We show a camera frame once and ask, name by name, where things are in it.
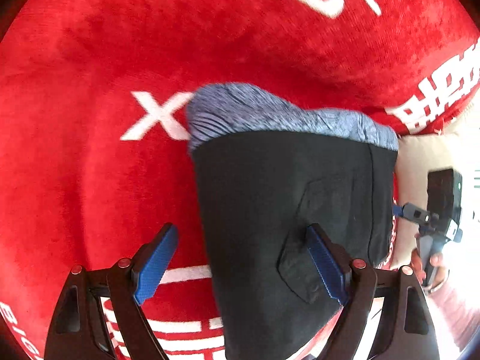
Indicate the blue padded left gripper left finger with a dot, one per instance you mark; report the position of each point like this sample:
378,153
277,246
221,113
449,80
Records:
78,330

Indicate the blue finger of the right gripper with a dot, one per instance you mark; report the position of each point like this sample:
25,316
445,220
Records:
412,213

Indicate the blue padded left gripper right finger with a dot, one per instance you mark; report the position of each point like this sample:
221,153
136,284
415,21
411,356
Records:
405,330

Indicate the black pants with blue waistband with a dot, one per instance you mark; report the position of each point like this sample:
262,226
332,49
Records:
265,170

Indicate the beige pillow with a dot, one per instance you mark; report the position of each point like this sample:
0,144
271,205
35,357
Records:
417,156

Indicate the red blanket with white characters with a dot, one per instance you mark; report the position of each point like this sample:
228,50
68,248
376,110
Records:
95,142

